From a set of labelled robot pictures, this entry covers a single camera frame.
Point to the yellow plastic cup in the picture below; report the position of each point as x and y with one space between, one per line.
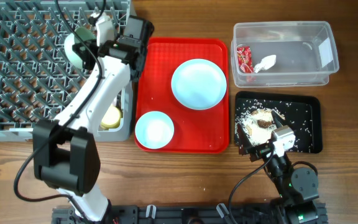
112 118

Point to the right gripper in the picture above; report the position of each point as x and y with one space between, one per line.
246 147

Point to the light blue bowl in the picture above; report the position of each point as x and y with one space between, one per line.
154 130

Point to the clear plastic bin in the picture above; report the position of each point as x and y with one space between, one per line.
306 53

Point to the black waste tray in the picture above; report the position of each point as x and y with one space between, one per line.
309 100

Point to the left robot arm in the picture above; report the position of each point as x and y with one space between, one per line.
65 153

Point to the light blue plate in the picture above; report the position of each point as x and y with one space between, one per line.
198 84

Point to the red snack wrapper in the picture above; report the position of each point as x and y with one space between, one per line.
244 58

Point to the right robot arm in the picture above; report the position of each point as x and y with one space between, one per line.
296 183

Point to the red plastic tray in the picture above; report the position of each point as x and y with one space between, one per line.
194 131

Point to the white tissue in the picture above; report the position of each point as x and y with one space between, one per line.
265 64

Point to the food scraps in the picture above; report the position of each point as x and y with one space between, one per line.
256 119

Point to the grey dishwasher rack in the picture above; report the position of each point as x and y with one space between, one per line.
36 79

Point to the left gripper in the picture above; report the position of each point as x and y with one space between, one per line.
90 59

